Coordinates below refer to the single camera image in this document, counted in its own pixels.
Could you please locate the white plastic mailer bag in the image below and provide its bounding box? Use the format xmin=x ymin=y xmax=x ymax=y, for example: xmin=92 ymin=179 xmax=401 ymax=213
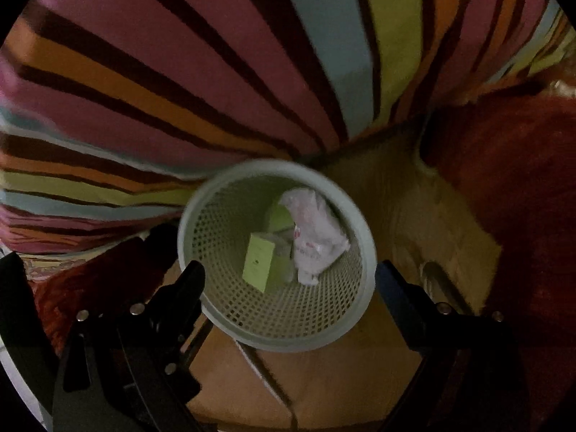
xmin=279 ymin=188 xmax=351 ymax=287

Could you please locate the green cube box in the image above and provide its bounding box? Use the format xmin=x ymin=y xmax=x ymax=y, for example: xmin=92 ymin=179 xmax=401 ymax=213
xmin=266 ymin=203 xmax=295 ymax=233

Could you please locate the white mesh waste basket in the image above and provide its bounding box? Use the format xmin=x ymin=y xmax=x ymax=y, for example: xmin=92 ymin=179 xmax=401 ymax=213
xmin=178 ymin=160 xmax=376 ymax=352

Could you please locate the red fluffy rug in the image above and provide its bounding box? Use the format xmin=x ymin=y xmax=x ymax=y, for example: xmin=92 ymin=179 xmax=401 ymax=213
xmin=31 ymin=66 xmax=576 ymax=415

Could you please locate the striped colourful bed sheet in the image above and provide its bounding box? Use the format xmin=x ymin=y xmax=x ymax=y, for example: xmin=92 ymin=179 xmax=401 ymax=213
xmin=1 ymin=0 xmax=575 ymax=255

